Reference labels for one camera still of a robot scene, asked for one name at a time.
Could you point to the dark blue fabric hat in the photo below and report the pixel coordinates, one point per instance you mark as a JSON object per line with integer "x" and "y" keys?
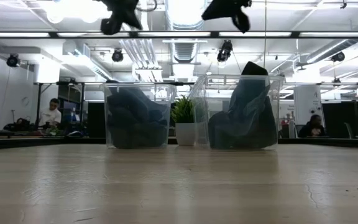
{"x": 221, "y": 130}

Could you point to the dark green fabric hat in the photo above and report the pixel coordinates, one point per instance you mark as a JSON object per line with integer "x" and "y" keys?
{"x": 129, "y": 102}

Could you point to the clear plastic bin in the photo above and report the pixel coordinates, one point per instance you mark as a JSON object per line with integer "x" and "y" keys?
{"x": 204, "y": 93}
{"x": 172, "y": 90}

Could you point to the black ceiling camera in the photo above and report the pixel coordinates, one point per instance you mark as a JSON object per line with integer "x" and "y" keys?
{"x": 225, "y": 51}
{"x": 117, "y": 56}
{"x": 338, "y": 56}
{"x": 12, "y": 60}

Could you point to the green plant in white pot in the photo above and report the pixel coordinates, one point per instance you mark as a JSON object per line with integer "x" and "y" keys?
{"x": 183, "y": 124}

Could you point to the grey-blue fabric hat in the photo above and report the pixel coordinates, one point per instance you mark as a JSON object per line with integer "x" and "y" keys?
{"x": 250, "y": 105}

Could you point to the person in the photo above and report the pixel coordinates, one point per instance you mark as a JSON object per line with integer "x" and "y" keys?
{"x": 51, "y": 115}
{"x": 313, "y": 129}

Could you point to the black background rig frame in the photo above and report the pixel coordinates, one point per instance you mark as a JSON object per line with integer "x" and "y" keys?
{"x": 38, "y": 102}

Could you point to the white pillar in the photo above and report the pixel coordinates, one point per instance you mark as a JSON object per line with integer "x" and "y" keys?
{"x": 306, "y": 99}

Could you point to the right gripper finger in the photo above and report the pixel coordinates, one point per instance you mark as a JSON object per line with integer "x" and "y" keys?
{"x": 241, "y": 23}
{"x": 213, "y": 13}

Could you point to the office chair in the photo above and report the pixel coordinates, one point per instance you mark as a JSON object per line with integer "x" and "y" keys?
{"x": 351, "y": 130}

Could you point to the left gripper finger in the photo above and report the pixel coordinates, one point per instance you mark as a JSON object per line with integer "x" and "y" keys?
{"x": 110, "y": 26}
{"x": 135, "y": 21}

